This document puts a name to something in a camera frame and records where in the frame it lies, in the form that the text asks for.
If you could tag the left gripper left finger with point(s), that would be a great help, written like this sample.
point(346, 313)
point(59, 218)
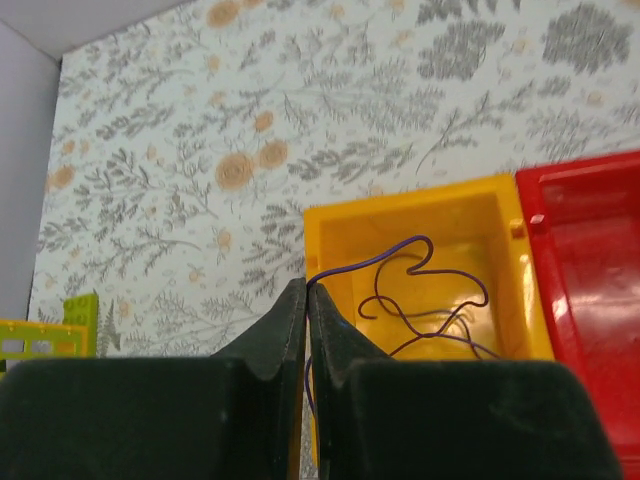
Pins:
point(233, 415)

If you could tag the yellow plastic bin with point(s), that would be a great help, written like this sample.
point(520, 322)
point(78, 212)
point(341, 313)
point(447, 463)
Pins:
point(443, 274)

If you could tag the yellow green toy bricks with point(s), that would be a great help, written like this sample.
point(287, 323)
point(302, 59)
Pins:
point(75, 336)

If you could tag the red double plastic bin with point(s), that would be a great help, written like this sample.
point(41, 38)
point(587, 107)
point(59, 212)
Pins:
point(583, 224)

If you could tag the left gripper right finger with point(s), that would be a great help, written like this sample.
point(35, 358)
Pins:
point(381, 418)

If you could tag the floral table mat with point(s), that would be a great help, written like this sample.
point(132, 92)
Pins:
point(185, 148)

